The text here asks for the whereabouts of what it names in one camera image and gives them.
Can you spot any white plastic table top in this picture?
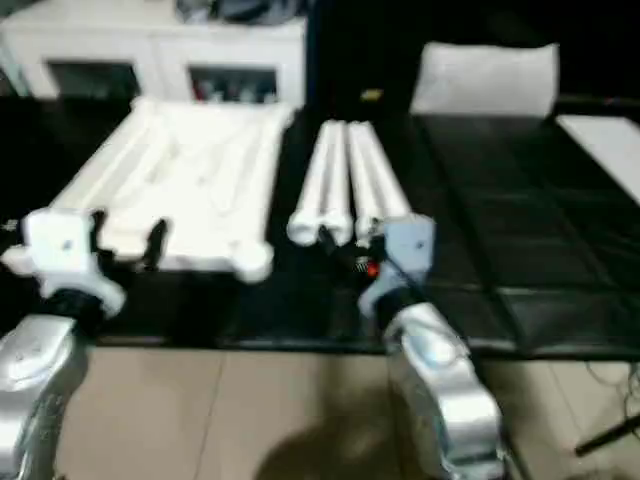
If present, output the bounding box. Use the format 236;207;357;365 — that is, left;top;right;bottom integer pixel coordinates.
0;97;296;287

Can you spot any flat white board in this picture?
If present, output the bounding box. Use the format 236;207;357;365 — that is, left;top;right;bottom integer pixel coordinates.
554;113;640;201

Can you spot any black box with gold label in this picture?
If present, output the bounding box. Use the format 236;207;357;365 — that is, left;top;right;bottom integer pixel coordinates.
305;0;424;119

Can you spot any white glass-door cabinet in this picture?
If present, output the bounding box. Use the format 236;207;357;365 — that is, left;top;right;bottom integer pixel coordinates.
0;19;307;104

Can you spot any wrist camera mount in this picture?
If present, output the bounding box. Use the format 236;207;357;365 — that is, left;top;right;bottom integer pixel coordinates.
359;217;435;331
22;209;126;321

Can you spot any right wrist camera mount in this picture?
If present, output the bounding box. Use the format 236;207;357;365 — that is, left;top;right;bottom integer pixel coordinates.
359;217;435;331

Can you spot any white panel with screw holes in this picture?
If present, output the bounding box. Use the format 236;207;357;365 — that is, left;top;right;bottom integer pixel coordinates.
409;42;561;120

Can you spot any white plastic table leg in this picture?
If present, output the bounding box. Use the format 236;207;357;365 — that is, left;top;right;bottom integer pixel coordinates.
357;122;419;236
287;122;336;247
314;122;354;246
347;122;389;241

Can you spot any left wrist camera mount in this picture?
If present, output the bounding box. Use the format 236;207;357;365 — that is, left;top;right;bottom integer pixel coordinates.
22;209;126;321

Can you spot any black rod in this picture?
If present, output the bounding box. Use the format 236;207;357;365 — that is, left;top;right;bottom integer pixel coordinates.
574;413;640;456

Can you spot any dark grey cap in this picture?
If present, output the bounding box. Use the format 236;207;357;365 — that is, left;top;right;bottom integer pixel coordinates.
179;0;284;22

